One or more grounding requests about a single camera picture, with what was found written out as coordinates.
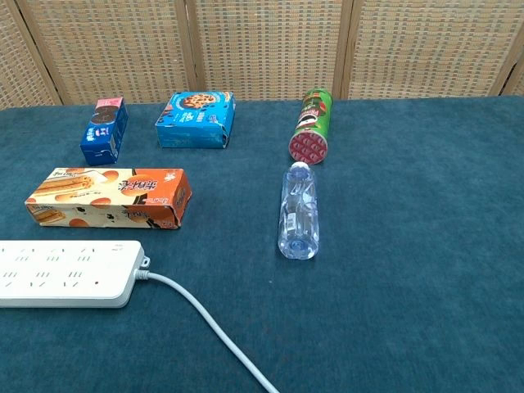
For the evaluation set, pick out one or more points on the light blue cookie box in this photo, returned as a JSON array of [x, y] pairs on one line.
[[196, 120]]

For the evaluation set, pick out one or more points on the green Pringles can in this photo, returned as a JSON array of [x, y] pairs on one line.
[[312, 127]]

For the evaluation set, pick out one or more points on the white power strip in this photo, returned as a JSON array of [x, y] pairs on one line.
[[61, 272]]

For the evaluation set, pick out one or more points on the teal table cloth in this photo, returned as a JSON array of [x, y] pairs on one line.
[[389, 245]]

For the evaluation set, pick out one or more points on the clear plastic water bottle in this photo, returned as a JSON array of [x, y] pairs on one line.
[[299, 213]]

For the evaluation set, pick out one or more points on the orange snack box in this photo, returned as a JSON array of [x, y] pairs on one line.
[[110, 196]]

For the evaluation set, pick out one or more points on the woven rattan folding screen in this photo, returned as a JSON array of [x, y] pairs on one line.
[[266, 45]]

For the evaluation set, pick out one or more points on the dark blue Oreo box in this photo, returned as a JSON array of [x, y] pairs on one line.
[[104, 133]]

